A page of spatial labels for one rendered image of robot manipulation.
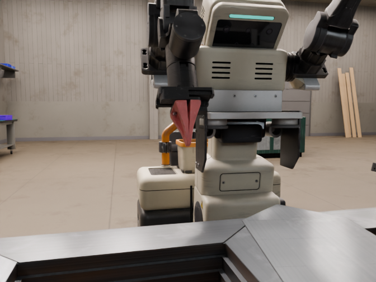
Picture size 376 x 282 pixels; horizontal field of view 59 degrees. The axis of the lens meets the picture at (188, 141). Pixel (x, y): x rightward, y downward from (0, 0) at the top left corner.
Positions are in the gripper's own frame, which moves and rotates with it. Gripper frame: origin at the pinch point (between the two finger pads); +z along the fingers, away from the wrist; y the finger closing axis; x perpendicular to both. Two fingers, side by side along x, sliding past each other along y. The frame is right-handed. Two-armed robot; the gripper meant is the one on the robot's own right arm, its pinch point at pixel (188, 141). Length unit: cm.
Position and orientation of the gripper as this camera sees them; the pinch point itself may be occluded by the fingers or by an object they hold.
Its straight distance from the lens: 59.5
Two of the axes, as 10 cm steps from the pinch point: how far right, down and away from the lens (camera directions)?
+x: -1.9, 3.4, 9.2
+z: 0.9, 9.4, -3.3
